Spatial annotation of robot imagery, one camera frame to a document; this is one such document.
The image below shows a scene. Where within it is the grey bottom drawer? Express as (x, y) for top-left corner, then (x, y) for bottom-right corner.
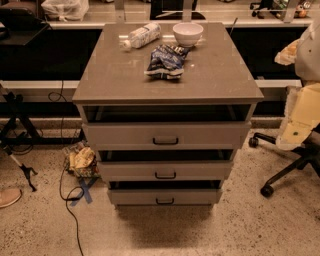
(107, 189), (222, 205)

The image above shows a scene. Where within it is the grey drawer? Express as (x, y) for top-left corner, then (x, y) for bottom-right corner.
(98, 161), (233, 181)
(82, 122), (251, 150)
(107, 189), (222, 205)

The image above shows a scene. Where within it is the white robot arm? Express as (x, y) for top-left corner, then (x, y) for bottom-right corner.
(274, 18), (320, 150)

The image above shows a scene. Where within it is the grey drawer cabinet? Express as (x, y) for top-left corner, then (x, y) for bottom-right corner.
(73, 23), (263, 192)

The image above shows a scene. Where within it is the grey middle drawer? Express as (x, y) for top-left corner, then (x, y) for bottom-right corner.
(98, 161), (233, 181)

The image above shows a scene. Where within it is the grey top drawer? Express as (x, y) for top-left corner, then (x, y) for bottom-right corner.
(82, 122), (251, 150)

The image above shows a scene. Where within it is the blue crumpled chip bag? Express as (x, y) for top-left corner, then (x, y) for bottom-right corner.
(144, 44), (190, 80)

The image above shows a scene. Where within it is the colourful snack bag pile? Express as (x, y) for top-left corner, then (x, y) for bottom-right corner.
(62, 141), (100, 178)

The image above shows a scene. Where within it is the clear plastic water bottle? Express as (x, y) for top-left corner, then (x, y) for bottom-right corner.
(119, 23), (161, 50)

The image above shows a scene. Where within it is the blue tape cross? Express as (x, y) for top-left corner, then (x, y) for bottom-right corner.
(70, 177), (98, 206)

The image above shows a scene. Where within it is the white bowl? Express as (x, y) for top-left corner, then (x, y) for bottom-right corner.
(173, 22), (204, 47)

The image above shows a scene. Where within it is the grabber stick tool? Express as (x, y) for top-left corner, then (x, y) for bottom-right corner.
(0, 141), (37, 192)

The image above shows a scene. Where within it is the white plastic bag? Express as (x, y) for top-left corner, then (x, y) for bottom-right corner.
(41, 0), (89, 21)

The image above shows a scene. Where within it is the black office chair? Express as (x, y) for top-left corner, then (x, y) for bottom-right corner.
(248, 129), (320, 198)

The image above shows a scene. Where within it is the black side table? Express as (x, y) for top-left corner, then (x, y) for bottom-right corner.
(0, 7), (49, 46)

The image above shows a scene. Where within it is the black floor cable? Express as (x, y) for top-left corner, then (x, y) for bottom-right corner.
(47, 79), (85, 256)

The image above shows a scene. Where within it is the black stand frame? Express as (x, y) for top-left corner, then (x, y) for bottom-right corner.
(0, 87), (84, 145)

